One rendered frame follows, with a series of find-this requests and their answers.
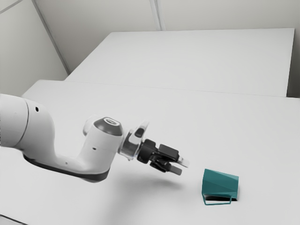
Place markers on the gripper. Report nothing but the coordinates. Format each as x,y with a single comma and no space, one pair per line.
147,152

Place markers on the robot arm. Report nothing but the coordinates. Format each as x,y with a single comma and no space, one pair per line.
70,150

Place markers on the teal faceted mug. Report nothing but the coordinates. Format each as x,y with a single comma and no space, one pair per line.
218,185

